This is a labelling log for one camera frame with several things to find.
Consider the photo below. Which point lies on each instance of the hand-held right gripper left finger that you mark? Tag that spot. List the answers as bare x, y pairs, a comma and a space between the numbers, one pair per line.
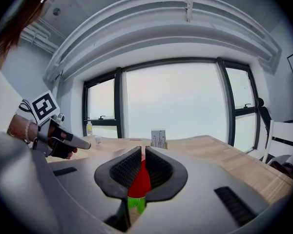
75, 179

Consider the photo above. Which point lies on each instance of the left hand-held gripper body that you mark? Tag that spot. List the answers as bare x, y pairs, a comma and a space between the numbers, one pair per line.
45, 107

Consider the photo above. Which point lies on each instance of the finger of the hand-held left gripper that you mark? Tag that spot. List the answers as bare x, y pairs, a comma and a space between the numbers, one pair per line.
80, 143

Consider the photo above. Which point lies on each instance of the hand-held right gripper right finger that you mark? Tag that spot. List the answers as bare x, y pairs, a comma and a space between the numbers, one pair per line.
210, 191

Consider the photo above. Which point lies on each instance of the green paper cup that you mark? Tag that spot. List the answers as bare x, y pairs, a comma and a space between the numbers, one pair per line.
141, 205
132, 202

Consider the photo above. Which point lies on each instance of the red paper cup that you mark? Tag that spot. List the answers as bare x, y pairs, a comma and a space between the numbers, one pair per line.
140, 181

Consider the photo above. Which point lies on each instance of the person's left forearm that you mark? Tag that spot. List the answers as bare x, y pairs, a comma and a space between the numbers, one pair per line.
18, 128

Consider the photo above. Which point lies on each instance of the person's left hand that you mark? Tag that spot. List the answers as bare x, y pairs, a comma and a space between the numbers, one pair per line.
72, 153

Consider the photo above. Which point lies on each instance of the clear bottle yellow label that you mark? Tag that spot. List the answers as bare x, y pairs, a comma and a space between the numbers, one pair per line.
89, 128

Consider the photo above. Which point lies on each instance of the small white jar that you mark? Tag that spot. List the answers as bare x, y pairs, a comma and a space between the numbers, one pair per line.
98, 140

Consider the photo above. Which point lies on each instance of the thin gold bangle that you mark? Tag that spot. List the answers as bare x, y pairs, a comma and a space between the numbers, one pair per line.
10, 132

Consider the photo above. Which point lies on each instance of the person's white shirt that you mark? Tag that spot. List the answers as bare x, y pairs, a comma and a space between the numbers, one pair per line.
2, 101

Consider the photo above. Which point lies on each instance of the black-framed window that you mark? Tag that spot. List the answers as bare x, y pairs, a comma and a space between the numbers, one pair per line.
101, 99
239, 86

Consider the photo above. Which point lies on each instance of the wooden card holder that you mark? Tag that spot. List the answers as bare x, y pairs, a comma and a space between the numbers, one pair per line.
158, 145

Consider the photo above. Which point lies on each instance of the grey pen holder block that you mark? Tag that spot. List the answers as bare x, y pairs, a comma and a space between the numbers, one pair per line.
158, 135

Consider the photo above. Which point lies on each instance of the white paper sheet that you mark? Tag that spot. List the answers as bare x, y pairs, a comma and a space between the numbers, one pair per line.
280, 159

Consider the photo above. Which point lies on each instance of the brown bag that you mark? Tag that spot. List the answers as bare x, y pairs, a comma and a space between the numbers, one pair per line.
285, 170

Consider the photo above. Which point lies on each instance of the black office chair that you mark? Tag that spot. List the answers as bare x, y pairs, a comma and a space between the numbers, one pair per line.
263, 116

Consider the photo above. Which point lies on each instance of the white chair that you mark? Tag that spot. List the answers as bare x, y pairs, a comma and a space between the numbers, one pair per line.
283, 133

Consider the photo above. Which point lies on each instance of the round ceiling detector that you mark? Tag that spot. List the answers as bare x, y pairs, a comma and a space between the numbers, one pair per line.
56, 11

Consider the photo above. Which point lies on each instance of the white ceiling pipes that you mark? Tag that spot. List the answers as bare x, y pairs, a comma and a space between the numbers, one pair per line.
161, 21

